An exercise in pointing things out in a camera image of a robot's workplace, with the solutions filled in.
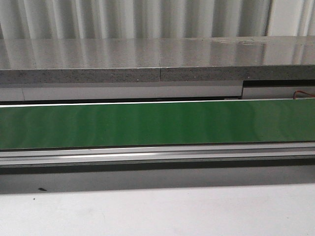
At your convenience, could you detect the grey stone countertop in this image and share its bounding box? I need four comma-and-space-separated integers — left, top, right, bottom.
0, 36, 315, 85

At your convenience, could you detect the green conveyor belt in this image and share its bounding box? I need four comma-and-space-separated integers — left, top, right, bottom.
0, 99, 315, 150

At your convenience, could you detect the white curtain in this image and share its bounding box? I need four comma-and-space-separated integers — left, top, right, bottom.
0, 0, 272, 39

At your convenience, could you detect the red black wire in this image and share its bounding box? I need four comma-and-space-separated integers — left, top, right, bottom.
292, 90, 315, 100

